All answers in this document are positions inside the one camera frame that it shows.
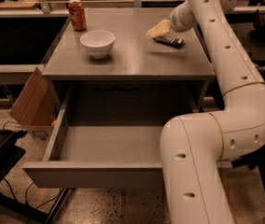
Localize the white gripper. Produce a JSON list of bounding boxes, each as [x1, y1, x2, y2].
[[146, 1, 198, 38]]

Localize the dark rxbar chocolate bar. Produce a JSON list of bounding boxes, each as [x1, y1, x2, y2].
[[154, 35, 184, 49]]

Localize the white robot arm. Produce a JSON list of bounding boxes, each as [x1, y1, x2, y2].
[[147, 0, 265, 224]]

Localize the grey cabinet with top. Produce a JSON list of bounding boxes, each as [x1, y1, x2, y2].
[[43, 8, 215, 123]]

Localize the open grey top drawer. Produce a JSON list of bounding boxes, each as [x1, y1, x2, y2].
[[23, 83, 169, 189]]

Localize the white ceramic bowl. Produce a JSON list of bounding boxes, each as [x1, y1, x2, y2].
[[80, 30, 116, 59]]

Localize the orange soda can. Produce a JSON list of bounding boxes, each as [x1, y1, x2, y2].
[[66, 0, 87, 31]]

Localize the brown cardboard box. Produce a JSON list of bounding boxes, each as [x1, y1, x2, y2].
[[9, 68, 57, 143]]

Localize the black cart at left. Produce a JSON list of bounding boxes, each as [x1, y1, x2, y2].
[[0, 130, 69, 224]]

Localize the black drawer handle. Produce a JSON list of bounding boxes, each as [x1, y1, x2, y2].
[[95, 83, 138, 92]]

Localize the black floor cable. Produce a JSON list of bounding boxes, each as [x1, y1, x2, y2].
[[1, 176, 62, 224]]

